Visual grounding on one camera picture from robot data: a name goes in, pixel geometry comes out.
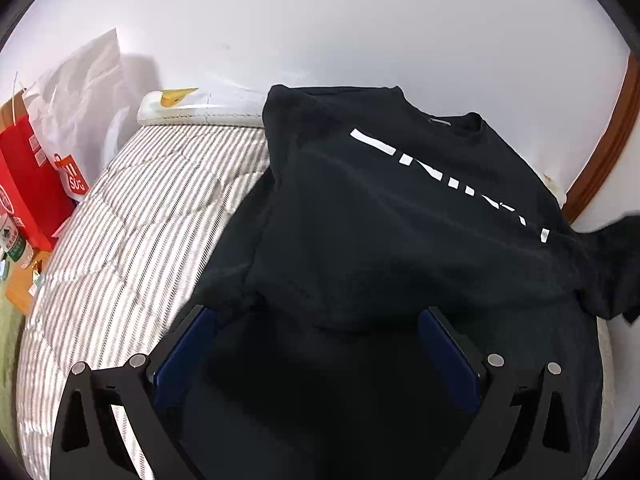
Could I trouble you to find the black sweatshirt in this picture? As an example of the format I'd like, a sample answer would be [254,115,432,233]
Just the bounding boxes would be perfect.
[170,86,639,479]

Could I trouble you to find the green bed sheet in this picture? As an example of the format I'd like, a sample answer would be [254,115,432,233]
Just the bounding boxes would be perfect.
[0,288,25,452]

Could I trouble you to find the wooden nightstand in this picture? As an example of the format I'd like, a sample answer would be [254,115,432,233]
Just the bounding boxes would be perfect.
[6,250,51,316]

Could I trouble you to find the striped quilted mattress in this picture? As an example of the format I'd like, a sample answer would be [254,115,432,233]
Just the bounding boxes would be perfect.
[16,125,269,479]

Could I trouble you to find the green label water bottle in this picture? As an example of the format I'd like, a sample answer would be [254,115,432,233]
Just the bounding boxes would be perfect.
[0,214,34,269]

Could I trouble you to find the red paper shopping bag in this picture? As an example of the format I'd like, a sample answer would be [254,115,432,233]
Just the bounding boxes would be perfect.
[1,114,76,252]

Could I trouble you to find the white Miniso plastic bag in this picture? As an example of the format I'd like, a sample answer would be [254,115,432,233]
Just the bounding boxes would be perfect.
[23,29,160,200]

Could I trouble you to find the wooden headboard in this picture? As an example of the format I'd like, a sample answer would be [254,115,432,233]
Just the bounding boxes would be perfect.
[0,90,27,131]

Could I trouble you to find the white duck print sheet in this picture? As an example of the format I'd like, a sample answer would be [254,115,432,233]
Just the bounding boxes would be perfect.
[137,87,266,128]

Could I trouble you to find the brown wooden door frame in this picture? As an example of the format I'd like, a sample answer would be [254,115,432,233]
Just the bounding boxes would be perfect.
[562,53,639,223]

